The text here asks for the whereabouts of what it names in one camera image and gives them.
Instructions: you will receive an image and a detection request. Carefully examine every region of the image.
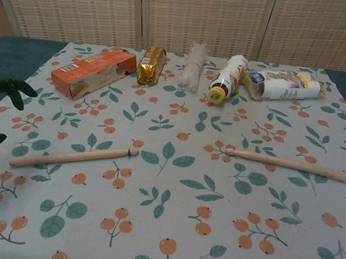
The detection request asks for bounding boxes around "clear plastic cup stack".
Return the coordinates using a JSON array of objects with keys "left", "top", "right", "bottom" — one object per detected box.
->
[{"left": 177, "top": 41, "right": 210, "bottom": 94}]

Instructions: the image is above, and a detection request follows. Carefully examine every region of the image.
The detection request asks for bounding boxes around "wooden stick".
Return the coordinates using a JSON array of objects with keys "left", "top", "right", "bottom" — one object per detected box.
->
[
  {"left": 223, "top": 145, "right": 346, "bottom": 183},
  {"left": 8, "top": 136, "right": 140, "bottom": 181}
]

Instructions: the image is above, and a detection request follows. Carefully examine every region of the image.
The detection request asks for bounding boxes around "leaf and berry tablecloth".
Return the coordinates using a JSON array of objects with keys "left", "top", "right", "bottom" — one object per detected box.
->
[{"left": 0, "top": 34, "right": 346, "bottom": 259}]

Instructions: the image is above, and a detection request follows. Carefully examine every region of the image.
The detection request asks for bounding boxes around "orange cardboard snack box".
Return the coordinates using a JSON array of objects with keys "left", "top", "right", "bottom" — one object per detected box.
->
[{"left": 48, "top": 40, "right": 139, "bottom": 106}]

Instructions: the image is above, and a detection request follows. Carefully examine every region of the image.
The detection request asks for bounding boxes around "gold foil biscuit packet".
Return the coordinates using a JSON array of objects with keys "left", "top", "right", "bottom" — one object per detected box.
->
[{"left": 135, "top": 44, "right": 167, "bottom": 87}]

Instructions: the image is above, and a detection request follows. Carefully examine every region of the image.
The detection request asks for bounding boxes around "yellow cap drink bottle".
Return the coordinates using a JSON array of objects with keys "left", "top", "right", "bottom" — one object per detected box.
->
[{"left": 206, "top": 51, "right": 250, "bottom": 107}]

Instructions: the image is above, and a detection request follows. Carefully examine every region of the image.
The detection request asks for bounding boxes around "white roll pack in plastic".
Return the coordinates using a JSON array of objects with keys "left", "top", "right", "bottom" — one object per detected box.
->
[{"left": 241, "top": 64, "right": 327, "bottom": 107}]

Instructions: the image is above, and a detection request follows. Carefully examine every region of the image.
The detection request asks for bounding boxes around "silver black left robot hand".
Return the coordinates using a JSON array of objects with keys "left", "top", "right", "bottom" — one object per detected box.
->
[{"left": 0, "top": 76, "right": 40, "bottom": 162}]

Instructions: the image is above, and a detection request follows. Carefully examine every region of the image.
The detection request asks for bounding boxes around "woven bamboo folding screen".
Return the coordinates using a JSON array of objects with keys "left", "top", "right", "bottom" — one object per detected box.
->
[{"left": 0, "top": 0, "right": 346, "bottom": 74}]

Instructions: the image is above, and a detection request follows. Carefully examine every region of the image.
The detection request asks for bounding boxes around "teal felt table cover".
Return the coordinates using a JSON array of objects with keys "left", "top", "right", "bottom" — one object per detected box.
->
[{"left": 0, "top": 34, "right": 346, "bottom": 161}]

